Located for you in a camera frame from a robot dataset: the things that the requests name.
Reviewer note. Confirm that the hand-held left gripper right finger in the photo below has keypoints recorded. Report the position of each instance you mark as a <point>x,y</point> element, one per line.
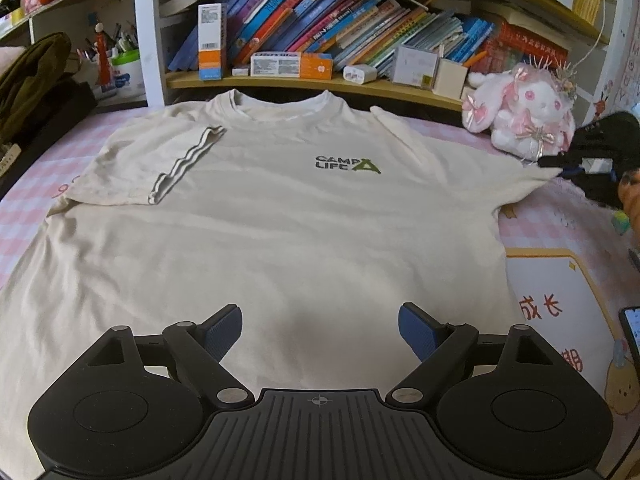
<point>417,332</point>

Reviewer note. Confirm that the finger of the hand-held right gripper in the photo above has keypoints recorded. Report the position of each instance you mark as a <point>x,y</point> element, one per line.
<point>555,162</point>

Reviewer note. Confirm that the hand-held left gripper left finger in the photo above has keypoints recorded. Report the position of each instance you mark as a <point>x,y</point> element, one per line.
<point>225,332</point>

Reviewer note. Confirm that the beige printed t-shirt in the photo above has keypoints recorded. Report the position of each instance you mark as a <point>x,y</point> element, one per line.
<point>280,220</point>

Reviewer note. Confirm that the person's right hand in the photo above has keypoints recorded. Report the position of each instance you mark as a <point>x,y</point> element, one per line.
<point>630,192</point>

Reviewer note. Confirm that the white pink plush bunny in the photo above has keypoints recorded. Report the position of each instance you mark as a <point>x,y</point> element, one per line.
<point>520,105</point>

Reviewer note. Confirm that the beige square box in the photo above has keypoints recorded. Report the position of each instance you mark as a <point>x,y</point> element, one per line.
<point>450,79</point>

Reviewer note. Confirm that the grey cardboard box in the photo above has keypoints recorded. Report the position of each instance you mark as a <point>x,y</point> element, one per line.
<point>414,66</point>

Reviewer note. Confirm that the black smartphone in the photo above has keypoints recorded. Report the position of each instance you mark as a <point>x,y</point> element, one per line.
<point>631,332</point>

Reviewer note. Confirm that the white charger plug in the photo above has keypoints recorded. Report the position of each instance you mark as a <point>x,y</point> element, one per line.
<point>360,74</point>

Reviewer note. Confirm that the row of colourful books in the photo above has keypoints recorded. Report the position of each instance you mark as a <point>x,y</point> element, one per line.
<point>360,25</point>

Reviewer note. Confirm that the wooden bookshelf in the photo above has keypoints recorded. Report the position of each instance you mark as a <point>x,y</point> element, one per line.
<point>300,87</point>

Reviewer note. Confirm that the small white flat box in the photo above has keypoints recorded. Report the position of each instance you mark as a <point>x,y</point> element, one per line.
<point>240,71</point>

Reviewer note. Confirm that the white green pen holder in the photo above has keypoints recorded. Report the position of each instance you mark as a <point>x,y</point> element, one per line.
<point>127,77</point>

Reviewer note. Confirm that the flat white orange box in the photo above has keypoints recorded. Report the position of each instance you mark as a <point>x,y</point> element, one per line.
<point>290,65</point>

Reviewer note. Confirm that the tall blue orange box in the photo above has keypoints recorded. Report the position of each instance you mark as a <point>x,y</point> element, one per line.
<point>212,42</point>

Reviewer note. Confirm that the red white doll figure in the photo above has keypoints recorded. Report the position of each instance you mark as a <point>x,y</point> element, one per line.
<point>104,67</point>

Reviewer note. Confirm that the dark olive jacket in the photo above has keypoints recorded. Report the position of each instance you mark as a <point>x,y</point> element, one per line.
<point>37,80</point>

